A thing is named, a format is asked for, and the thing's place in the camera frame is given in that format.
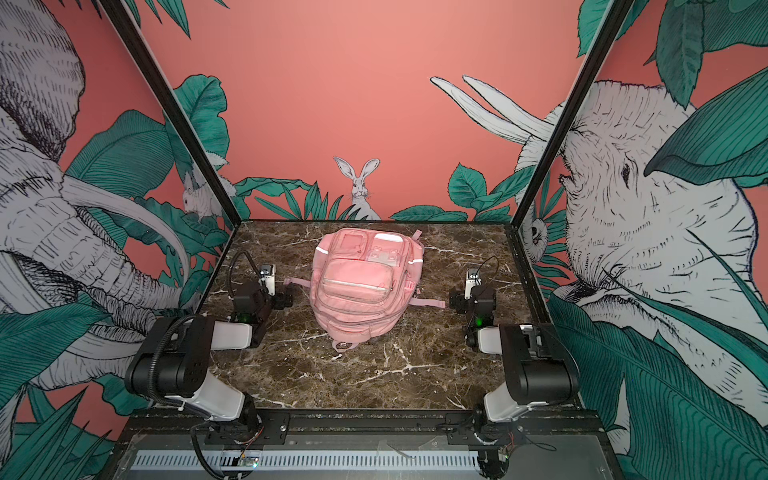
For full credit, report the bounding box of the pink student backpack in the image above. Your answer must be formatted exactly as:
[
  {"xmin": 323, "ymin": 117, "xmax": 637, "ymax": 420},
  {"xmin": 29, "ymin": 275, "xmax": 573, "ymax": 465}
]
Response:
[{"xmin": 284, "ymin": 228, "xmax": 446, "ymax": 353}]

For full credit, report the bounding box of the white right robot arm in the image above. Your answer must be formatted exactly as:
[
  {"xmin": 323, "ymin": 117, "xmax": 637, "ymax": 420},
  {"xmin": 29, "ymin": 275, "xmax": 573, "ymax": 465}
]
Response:
[{"xmin": 449, "ymin": 278, "xmax": 580, "ymax": 423}]

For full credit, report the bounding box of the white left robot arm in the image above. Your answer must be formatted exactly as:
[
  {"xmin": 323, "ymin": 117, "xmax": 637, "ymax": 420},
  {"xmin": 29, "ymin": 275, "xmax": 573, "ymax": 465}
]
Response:
[{"xmin": 124, "ymin": 282, "xmax": 293, "ymax": 422}]

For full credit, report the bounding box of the white ventilation grille strip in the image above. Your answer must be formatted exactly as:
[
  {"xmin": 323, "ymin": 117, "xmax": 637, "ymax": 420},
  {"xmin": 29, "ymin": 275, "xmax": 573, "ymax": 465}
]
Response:
[{"xmin": 130, "ymin": 449, "xmax": 481, "ymax": 472}]

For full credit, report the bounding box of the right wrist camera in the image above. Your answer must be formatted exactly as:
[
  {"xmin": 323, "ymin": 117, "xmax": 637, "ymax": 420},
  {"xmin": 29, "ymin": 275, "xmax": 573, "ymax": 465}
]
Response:
[{"xmin": 464, "ymin": 266, "xmax": 482, "ymax": 300}]

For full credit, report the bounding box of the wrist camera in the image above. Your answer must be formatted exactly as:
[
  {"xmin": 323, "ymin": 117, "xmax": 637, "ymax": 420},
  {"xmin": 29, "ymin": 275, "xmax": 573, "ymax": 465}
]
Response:
[
  {"xmin": 258, "ymin": 264, "xmax": 276, "ymax": 296},
  {"xmin": 464, "ymin": 266, "xmax": 482, "ymax": 300}
]

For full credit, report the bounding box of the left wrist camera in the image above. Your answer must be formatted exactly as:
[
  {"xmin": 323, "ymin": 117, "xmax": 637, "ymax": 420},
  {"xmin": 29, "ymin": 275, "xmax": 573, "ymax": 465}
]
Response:
[{"xmin": 258, "ymin": 264, "xmax": 276, "ymax": 296}]

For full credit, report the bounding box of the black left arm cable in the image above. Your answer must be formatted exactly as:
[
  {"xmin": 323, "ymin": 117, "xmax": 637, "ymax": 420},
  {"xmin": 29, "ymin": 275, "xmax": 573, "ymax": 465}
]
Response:
[{"xmin": 226, "ymin": 249, "xmax": 262, "ymax": 298}]

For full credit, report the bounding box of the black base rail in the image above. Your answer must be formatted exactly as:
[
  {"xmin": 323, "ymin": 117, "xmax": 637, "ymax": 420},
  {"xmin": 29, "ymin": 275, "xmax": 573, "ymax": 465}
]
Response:
[{"xmin": 119, "ymin": 409, "xmax": 607, "ymax": 448}]

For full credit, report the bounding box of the black frame post left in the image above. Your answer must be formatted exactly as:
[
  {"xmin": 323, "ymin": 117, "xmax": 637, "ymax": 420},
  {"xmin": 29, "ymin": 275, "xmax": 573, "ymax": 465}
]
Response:
[{"xmin": 99, "ymin": 0, "xmax": 242, "ymax": 229}]

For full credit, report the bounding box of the black frame post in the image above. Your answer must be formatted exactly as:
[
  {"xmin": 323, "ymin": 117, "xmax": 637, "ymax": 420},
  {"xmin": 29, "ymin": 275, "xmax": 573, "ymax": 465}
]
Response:
[
  {"xmin": 99, "ymin": 0, "xmax": 242, "ymax": 229},
  {"xmin": 511, "ymin": 0, "xmax": 633, "ymax": 228}
]

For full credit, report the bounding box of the black frame post right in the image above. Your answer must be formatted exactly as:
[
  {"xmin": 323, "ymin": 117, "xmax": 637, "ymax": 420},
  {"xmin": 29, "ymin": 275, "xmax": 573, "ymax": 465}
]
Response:
[{"xmin": 511, "ymin": 0, "xmax": 633, "ymax": 228}]

